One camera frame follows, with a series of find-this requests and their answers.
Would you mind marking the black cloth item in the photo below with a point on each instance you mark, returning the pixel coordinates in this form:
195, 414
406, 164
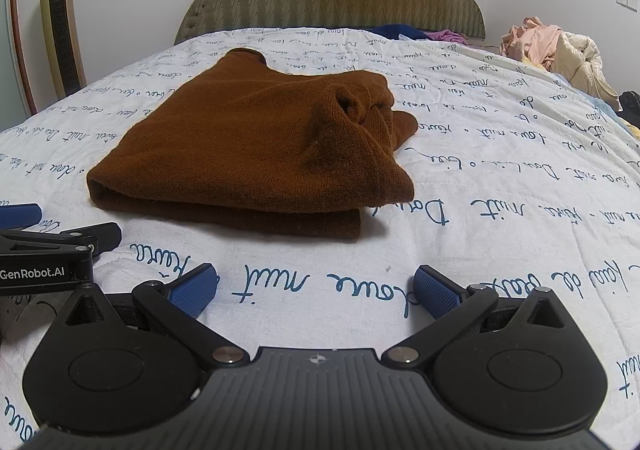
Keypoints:
631, 104

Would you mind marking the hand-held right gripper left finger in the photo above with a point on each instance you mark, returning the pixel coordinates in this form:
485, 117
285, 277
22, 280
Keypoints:
195, 292

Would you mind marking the white wall switch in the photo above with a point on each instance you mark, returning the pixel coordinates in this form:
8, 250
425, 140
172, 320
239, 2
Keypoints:
627, 1

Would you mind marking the blue cloth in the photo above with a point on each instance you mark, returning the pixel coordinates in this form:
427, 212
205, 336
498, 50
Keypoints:
400, 32

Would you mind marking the frosted glass door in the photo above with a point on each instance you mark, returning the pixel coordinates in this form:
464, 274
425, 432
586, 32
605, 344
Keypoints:
12, 29

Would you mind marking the cream padded jacket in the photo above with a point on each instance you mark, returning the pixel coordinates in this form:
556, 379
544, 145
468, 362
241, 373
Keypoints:
580, 64

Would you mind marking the gold tower air conditioner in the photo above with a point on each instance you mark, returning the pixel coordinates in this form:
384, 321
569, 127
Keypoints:
62, 24

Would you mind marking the white script-printed bedspread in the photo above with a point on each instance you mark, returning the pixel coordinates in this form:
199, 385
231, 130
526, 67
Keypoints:
500, 154

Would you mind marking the purple cloth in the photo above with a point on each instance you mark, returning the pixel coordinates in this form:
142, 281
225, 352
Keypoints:
445, 37

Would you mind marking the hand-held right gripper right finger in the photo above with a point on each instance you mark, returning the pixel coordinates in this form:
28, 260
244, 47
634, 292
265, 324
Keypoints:
435, 292

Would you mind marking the brown knit sweater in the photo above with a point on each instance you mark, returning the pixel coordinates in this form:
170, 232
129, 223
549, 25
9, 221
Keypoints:
240, 144

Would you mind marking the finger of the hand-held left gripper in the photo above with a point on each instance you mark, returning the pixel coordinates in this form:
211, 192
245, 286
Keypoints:
20, 216
95, 236

